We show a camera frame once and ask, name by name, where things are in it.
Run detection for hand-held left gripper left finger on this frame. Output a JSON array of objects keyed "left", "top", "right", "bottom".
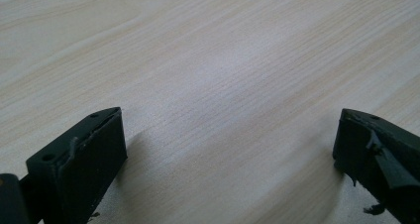
[{"left": 25, "top": 106, "right": 129, "bottom": 224}]

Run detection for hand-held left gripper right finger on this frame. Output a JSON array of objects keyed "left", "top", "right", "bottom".
[{"left": 332, "top": 108, "right": 420, "bottom": 224}]

